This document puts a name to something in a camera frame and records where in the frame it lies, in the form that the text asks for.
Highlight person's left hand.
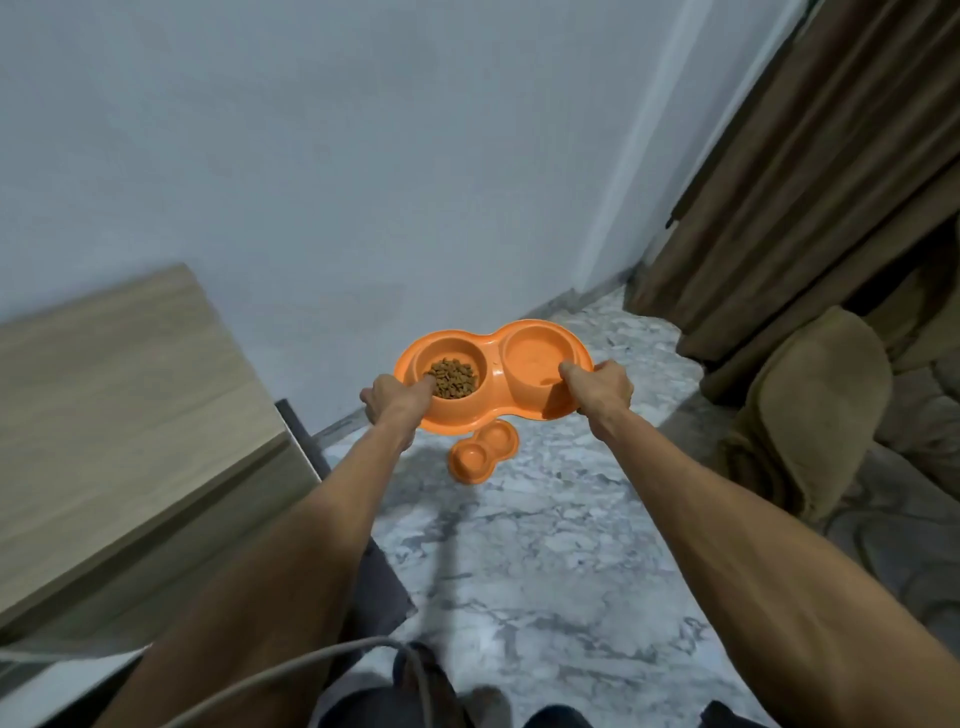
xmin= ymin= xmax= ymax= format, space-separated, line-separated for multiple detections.
xmin=359 ymin=373 xmax=438 ymax=453

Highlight person's right hand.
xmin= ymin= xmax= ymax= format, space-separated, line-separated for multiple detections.
xmin=558 ymin=359 xmax=636 ymax=441

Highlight person's left forearm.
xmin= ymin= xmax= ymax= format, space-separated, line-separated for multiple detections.
xmin=93 ymin=424 xmax=410 ymax=728

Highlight person's right forearm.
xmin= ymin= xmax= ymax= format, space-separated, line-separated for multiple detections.
xmin=587 ymin=405 xmax=960 ymax=728

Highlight brown dry pet food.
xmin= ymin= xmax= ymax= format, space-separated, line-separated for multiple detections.
xmin=425 ymin=357 xmax=480 ymax=401

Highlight small orange double pet bowl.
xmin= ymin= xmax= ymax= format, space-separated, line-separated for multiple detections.
xmin=447 ymin=420 xmax=520 ymax=486

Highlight wooden cabinet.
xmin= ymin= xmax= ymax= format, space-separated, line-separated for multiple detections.
xmin=0 ymin=263 xmax=331 ymax=728

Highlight person's dark trousers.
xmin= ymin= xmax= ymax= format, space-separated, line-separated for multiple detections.
xmin=311 ymin=540 xmax=774 ymax=728

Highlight brown curtain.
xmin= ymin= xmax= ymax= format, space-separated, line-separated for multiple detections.
xmin=624 ymin=0 xmax=960 ymax=406

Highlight grey cable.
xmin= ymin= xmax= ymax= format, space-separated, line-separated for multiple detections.
xmin=161 ymin=636 xmax=436 ymax=728

